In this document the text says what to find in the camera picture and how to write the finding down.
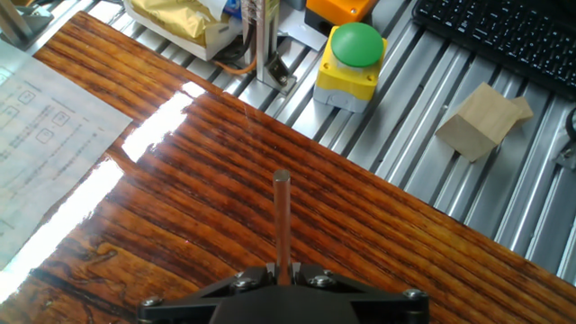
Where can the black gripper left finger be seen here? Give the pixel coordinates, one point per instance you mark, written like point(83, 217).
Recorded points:
point(254, 275)

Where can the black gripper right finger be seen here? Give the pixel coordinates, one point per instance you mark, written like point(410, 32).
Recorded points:
point(315, 276)

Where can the clear glass rod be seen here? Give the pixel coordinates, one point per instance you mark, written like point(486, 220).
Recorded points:
point(282, 225)

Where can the brown wood grain board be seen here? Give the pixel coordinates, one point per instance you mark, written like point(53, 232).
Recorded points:
point(337, 202)

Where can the yellow box green button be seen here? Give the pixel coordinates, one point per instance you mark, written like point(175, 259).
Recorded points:
point(346, 85)

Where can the large wooden block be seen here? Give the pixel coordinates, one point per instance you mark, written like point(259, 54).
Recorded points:
point(477, 121)

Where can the printed paper sheet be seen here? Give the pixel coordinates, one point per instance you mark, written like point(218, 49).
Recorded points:
point(45, 135)

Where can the small flat wooden block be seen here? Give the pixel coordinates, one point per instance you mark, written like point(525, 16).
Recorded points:
point(523, 110)

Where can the orange box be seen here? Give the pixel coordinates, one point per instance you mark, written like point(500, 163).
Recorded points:
point(337, 11)

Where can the white box golden bag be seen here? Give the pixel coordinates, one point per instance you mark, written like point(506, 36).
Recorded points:
point(171, 18)

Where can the black keyboard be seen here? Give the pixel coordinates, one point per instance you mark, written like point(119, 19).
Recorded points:
point(495, 40)

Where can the small aluminium foot bracket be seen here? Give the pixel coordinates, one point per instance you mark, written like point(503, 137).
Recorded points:
point(568, 155)

